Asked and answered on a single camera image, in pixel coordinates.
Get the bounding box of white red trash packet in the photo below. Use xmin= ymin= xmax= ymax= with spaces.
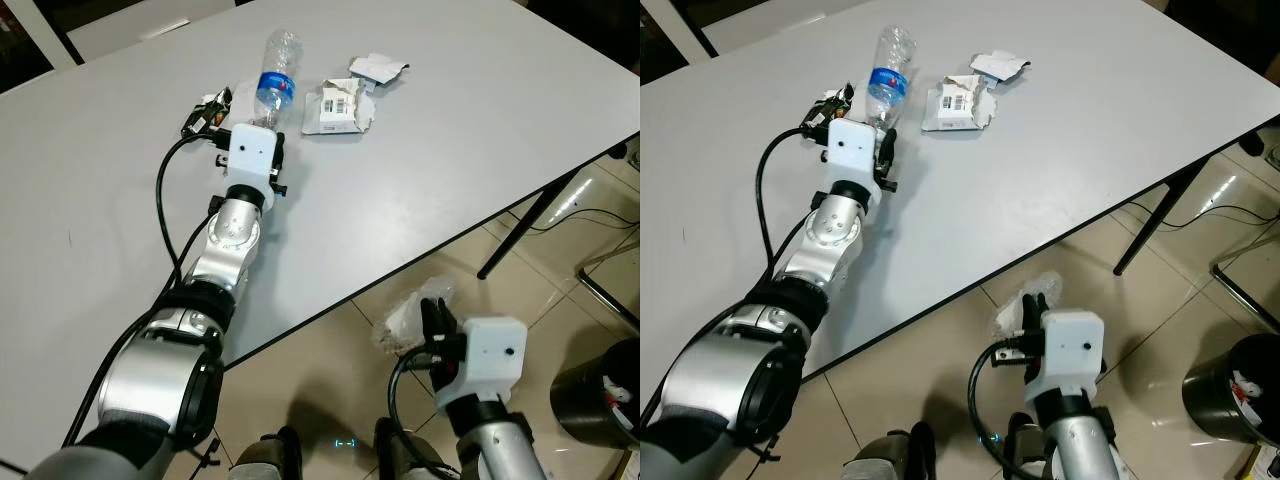
xmin=1230 ymin=369 xmax=1272 ymax=402
xmin=600 ymin=372 xmax=641 ymax=407

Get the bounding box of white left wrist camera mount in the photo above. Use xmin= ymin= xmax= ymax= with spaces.
xmin=225 ymin=123 xmax=287 ymax=207
xmin=825 ymin=118 xmax=897 ymax=217

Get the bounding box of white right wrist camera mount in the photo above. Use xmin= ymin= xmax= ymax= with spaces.
xmin=433 ymin=317 xmax=530 ymax=409
xmin=1030 ymin=310 xmax=1107 ymax=397

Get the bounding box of black round rubbish bin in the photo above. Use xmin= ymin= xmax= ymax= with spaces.
xmin=550 ymin=338 xmax=641 ymax=452
xmin=1182 ymin=333 xmax=1280 ymax=447

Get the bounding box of white crumpled paper wrapper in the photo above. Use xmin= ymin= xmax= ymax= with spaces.
xmin=972 ymin=50 xmax=1032 ymax=82
xmin=347 ymin=53 xmax=412 ymax=87

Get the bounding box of robot leg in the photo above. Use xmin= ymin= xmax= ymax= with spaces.
xmin=845 ymin=420 xmax=937 ymax=480
xmin=1000 ymin=420 xmax=1047 ymax=480
xmin=230 ymin=425 xmax=307 ymax=480
xmin=375 ymin=415 xmax=453 ymax=480

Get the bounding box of clear bottle with blue label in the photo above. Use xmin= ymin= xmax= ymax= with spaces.
xmin=253 ymin=28 xmax=305 ymax=132
xmin=865 ymin=25 xmax=920 ymax=132

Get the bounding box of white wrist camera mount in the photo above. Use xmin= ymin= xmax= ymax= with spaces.
xmin=1030 ymin=310 xmax=1107 ymax=397
xmin=433 ymin=317 xmax=530 ymax=409
xmin=225 ymin=123 xmax=287 ymax=207
xmin=825 ymin=118 xmax=897 ymax=217

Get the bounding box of white low drawer unit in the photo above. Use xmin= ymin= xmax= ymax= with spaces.
xmin=65 ymin=0 xmax=242 ymax=64
xmin=700 ymin=0 xmax=877 ymax=57

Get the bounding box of robot left leg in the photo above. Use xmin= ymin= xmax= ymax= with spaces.
xmin=845 ymin=420 xmax=937 ymax=480
xmin=230 ymin=425 xmax=307 ymax=480

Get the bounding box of white small carton box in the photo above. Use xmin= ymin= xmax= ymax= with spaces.
xmin=922 ymin=75 xmax=1002 ymax=132
xmin=300 ymin=78 xmax=380 ymax=137

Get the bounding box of robot right leg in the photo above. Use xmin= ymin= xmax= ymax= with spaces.
xmin=1000 ymin=420 xmax=1047 ymax=480
xmin=375 ymin=415 xmax=453 ymax=480

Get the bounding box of black floor cable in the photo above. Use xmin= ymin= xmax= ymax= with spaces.
xmin=530 ymin=204 xmax=641 ymax=234
xmin=1140 ymin=194 xmax=1280 ymax=227

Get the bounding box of metal chair frame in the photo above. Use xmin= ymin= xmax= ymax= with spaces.
xmin=1210 ymin=230 xmax=1280 ymax=332
xmin=575 ymin=230 xmax=641 ymax=332

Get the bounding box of black metal table leg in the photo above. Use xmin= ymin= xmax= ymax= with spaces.
xmin=477 ymin=170 xmax=582 ymax=282
xmin=1113 ymin=160 xmax=1207 ymax=279

